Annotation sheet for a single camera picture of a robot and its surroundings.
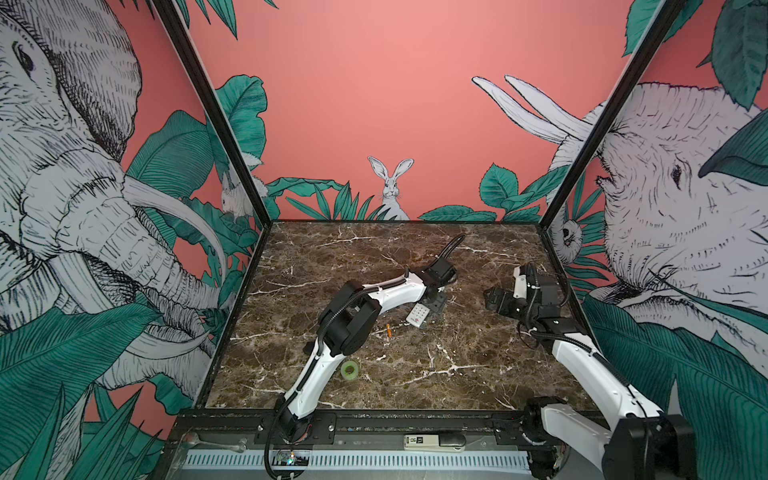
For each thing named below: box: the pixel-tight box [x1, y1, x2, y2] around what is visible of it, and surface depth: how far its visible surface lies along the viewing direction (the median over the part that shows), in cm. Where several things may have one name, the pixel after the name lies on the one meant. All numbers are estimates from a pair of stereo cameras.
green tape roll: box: [340, 360, 359, 381], surface depth 85 cm
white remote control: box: [406, 302, 431, 328], surface depth 95 cm
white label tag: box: [404, 434, 439, 447], surface depth 70 cm
